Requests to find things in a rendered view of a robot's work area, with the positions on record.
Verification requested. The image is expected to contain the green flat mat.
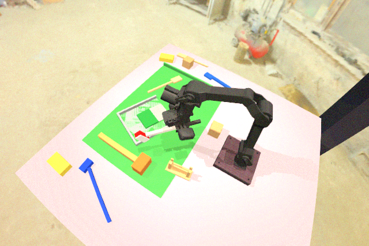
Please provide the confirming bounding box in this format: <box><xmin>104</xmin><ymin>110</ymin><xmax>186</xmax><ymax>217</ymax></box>
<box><xmin>82</xmin><ymin>66</ymin><xmax>221</xmax><ymax>198</ymax></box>

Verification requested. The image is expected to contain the blue toy putter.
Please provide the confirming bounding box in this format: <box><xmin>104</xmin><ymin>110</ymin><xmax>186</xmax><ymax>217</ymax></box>
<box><xmin>79</xmin><ymin>158</ymin><xmax>112</xmax><ymax>223</ymax></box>

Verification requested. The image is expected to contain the blue flat bar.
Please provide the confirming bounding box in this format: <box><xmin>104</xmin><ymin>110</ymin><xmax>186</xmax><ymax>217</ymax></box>
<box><xmin>204</xmin><ymin>72</ymin><xmax>231</xmax><ymax>88</ymax></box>

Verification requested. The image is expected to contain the red putter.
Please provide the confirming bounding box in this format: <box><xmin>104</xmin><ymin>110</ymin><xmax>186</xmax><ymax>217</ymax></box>
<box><xmin>135</xmin><ymin>119</ymin><xmax>201</xmax><ymax>143</ymax></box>

